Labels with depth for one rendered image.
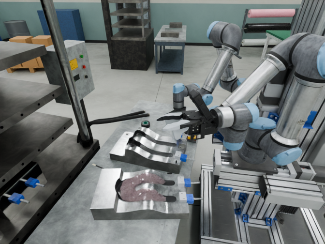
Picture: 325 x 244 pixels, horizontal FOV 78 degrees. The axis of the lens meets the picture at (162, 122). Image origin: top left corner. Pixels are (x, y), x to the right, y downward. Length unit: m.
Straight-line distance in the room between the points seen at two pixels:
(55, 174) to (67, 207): 0.31
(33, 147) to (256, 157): 1.26
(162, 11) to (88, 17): 2.62
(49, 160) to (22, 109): 0.53
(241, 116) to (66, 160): 1.25
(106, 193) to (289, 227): 1.51
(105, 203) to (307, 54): 1.06
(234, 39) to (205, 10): 6.32
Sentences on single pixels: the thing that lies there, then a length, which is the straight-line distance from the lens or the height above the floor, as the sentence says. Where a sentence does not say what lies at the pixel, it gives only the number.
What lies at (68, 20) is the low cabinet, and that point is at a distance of 8.01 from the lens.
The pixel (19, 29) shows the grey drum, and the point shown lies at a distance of 7.88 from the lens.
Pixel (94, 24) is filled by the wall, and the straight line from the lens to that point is 8.25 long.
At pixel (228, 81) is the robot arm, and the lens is 1.55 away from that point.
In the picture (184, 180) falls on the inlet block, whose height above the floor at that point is 0.87.
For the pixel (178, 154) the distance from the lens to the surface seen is 1.32.
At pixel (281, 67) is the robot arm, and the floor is 1.56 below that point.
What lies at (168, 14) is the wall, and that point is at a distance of 7.57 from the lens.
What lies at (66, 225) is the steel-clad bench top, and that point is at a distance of 1.26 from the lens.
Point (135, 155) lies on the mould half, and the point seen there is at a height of 0.89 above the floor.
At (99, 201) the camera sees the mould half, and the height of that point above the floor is 0.91.
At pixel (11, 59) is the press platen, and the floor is 1.53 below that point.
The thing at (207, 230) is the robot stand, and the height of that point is 0.23.
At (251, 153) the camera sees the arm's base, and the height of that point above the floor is 1.09.
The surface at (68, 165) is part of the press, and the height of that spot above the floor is 0.78.
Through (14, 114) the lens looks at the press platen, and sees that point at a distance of 1.25.
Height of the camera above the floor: 1.83
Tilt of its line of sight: 35 degrees down
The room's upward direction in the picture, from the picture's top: straight up
